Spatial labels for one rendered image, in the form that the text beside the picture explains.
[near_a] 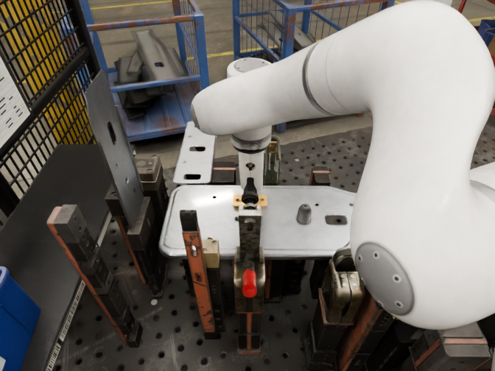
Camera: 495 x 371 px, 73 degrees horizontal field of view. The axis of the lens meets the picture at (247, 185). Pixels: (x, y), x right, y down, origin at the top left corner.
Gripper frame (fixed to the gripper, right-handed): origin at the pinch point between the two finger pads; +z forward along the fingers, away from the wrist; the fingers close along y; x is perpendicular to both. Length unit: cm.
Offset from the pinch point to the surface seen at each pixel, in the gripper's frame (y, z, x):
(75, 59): 47, -12, 55
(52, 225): -23.0, -15.8, 31.2
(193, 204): -0.5, 3.5, 13.9
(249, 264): -24.1, -6.9, 0.1
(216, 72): 279, 104, 36
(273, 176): 9.1, 2.9, -6.2
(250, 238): -21.3, -10.7, -0.2
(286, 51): 170, 36, -24
